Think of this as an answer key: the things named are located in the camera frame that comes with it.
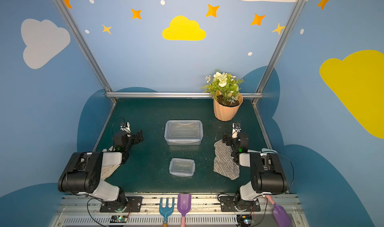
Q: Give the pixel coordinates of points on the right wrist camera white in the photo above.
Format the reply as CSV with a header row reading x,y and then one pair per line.
x,y
236,129

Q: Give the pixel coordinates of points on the aluminium frame rail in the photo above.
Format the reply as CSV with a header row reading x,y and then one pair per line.
x,y
188,95

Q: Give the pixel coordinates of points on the purple garden shovel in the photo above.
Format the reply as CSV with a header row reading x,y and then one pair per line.
x,y
184,206

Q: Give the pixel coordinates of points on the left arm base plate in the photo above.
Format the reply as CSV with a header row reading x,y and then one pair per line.
x,y
131,204

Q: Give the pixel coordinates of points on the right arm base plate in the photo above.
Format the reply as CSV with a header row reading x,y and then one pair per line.
x,y
234,204

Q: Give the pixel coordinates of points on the small clear lunch box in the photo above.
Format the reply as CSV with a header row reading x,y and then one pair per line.
x,y
182,167

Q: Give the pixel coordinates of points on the purple scoop pink handle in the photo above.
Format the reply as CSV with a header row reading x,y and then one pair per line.
x,y
280,214

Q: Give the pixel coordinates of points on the right controller board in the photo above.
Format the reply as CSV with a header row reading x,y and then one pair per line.
x,y
244,221

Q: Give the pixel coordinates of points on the mint green small trowel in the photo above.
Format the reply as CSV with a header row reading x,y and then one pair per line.
x,y
268,151

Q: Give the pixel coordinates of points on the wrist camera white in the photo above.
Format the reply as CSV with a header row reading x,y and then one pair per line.
x,y
236,129
126,127

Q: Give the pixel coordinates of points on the green artificial plant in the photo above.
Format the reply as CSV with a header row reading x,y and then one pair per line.
x,y
224,87

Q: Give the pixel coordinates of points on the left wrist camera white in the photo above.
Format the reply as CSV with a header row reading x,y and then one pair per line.
x,y
126,127

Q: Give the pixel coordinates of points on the large clear lunch box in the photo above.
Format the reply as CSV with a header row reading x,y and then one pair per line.
x,y
184,133

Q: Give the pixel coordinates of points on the teal garden rake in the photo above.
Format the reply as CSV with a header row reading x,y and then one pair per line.
x,y
166,210

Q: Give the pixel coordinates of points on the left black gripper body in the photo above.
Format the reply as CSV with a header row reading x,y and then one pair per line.
x,y
134,137

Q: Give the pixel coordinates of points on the terracotta flower pot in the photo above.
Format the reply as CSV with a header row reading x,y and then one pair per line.
x,y
226,113

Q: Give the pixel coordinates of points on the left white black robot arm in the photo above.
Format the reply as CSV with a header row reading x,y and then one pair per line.
x,y
83,172

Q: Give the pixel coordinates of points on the grey striped cloth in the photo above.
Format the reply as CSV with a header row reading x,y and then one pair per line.
x,y
223,162

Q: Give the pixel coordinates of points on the left controller board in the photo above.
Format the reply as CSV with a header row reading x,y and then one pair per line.
x,y
118,219

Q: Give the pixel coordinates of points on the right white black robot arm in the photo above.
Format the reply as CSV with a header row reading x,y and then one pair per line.
x,y
267,176

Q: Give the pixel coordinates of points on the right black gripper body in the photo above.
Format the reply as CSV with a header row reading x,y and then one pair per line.
x,y
228,139

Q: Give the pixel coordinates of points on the controller board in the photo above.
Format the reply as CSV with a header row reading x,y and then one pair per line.
x,y
118,219
244,221

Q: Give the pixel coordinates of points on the white work glove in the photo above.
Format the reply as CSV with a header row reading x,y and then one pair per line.
x,y
106,170

